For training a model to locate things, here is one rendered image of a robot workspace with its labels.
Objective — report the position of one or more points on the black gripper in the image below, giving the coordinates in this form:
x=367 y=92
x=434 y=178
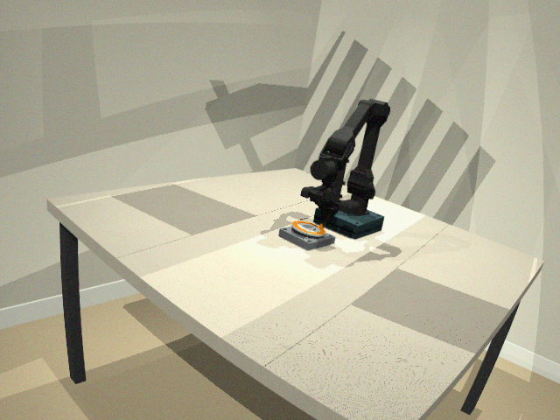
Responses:
x=328 y=210

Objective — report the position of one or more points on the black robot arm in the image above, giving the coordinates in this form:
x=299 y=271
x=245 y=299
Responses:
x=340 y=145

